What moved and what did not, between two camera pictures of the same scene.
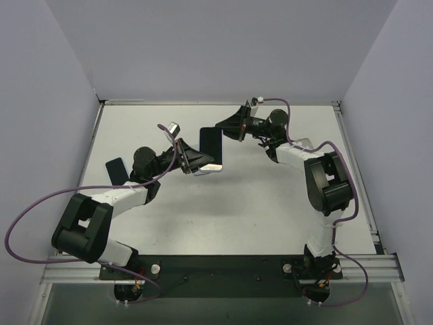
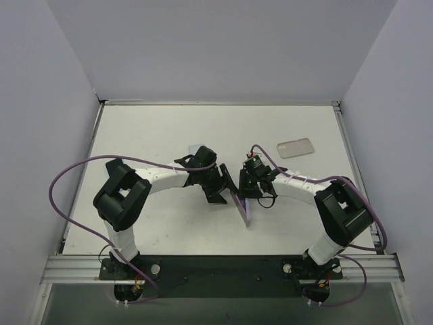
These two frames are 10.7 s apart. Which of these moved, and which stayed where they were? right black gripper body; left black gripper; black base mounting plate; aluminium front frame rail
Moved: left black gripper; right black gripper body
Stayed: aluminium front frame rail; black base mounting plate
